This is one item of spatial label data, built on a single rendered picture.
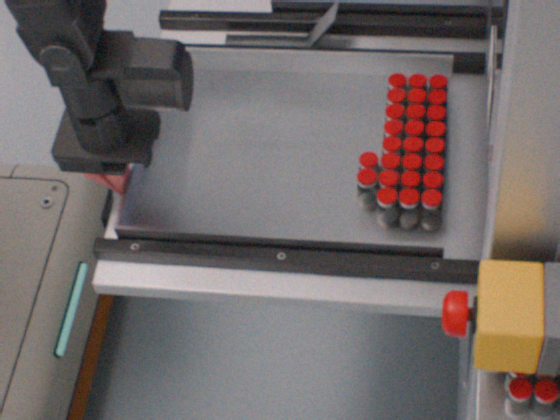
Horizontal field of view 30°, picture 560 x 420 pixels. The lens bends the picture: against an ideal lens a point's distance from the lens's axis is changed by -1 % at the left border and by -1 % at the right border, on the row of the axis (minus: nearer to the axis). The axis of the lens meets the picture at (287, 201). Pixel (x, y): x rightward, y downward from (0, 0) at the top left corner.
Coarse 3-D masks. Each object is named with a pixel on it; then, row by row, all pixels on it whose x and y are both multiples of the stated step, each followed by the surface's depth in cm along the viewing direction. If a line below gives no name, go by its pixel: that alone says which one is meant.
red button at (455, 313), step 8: (448, 296) 88; (456, 296) 88; (464, 296) 88; (448, 304) 88; (456, 304) 87; (464, 304) 87; (448, 312) 87; (456, 312) 87; (464, 312) 87; (448, 320) 87; (456, 320) 87; (464, 320) 87; (448, 328) 88; (456, 328) 87; (464, 328) 87; (456, 336) 88; (464, 336) 88
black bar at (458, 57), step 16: (240, 48) 123; (256, 48) 123; (272, 48) 123; (288, 48) 122; (304, 48) 122; (320, 48) 122; (336, 48) 122; (352, 48) 121; (464, 64) 119; (480, 64) 118
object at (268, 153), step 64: (256, 64) 122; (320, 64) 121; (384, 64) 119; (448, 64) 118; (192, 128) 119; (256, 128) 118; (320, 128) 117; (448, 128) 115; (128, 192) 111; (192, 192) 113; (256, 192) 113; (320, 192) 112
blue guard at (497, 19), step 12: (492, 0) 108; (492, 12) 108; (492, 24) 105; (492, 84) 98; (492, 96) 96; (492, 108) 95; (492, 120) 94; (492, 132) 92; (492, 144) 91; (492, 156) 90
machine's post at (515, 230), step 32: (512, 0) 70; (544, 0) 66; (512, 32) 69; (544, 32) 68; (512, 64) 71; (544, 64) 71; (512, 96) 74; (544, 96) 73; (512, 128) 77; (544, 128) 76; (512, 160) 80; (544, 160) 79; (512, 192) 83; (544, 192) 83; (512, 224) 87; (544, 224) 86; (512, 256) 91; (544, 256) 90
